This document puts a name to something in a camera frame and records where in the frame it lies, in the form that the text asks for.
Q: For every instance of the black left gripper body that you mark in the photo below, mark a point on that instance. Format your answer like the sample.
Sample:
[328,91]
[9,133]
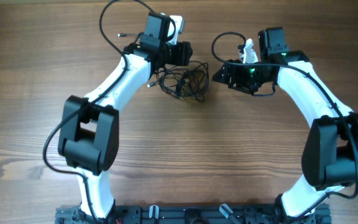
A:
[184,53]

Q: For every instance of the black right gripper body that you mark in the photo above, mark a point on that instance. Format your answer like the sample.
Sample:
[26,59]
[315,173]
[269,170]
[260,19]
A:
[225,74]

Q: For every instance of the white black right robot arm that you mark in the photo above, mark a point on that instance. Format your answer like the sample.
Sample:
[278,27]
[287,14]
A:
[330,158]

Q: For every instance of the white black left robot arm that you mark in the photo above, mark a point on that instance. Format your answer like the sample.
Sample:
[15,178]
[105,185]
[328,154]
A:
[89,137]

